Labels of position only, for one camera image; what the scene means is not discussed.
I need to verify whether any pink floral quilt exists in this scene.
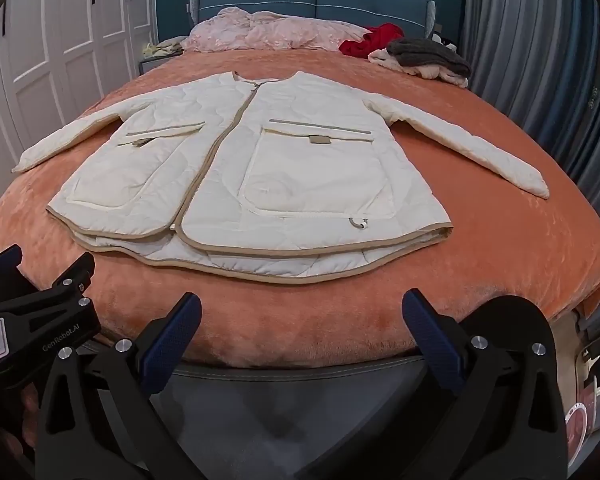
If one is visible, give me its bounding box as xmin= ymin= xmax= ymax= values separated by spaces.
xmin=182 ymin=6 xmax=376 ymax=53

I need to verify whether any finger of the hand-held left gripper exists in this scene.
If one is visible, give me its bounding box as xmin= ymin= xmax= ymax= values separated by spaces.
xmin=0 ymin=244 xmax=25 ymax=296
xmin=30 ymin=251 xmax=96 ymax=311

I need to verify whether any cream garment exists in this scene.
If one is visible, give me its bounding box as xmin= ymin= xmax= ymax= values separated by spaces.
xmin=368 ymin=47 xmax=470 ymax=88

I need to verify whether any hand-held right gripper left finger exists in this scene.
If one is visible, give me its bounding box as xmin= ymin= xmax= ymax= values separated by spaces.
xmin=35 ymin=291 xmax=203 ymax=480

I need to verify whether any white wardrobe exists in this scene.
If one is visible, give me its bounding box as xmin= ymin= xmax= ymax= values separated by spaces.
xmin=0 ymin=0 xmax=156 ymax=211

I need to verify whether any grey knit sweater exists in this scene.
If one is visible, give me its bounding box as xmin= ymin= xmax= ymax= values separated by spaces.
xmin=386 ymin=37 xmax=473 ymax=77

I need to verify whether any red garment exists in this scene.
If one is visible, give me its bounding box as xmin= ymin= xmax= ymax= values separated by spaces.
xmin=338 ymin=23 xmax=405 ymax=59

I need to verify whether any yellow cloth pile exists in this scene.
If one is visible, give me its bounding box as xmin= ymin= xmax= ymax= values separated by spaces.
xmin=141 ymin=37 xmax=186 ymax=58

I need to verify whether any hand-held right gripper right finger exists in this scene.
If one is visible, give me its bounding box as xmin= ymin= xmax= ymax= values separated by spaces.
xmin=300 ymin=289 xmax=569 ymax=480

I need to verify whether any grey curtain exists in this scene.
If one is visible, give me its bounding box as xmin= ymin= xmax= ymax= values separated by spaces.
xmin=457 ymin=0 xmax=600 ymax=241

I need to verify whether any pink round object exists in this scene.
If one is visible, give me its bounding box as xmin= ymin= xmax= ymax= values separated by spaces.
xmin=565 ymin=400 xmax=600 ymax=467

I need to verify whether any orange plush blanket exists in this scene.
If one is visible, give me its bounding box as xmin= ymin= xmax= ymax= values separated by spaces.
xmin=0 ymin=47 xmax=600 ymax=368

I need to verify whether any grey nightstand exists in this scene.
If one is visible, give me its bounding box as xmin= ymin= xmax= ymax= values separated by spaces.
xmin=139 ymin=52 xmax=191 ymax=77

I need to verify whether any white quilted jacket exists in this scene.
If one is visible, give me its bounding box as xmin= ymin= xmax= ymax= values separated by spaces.
xmin=12 ymin=71 xmax=551 ymax=286

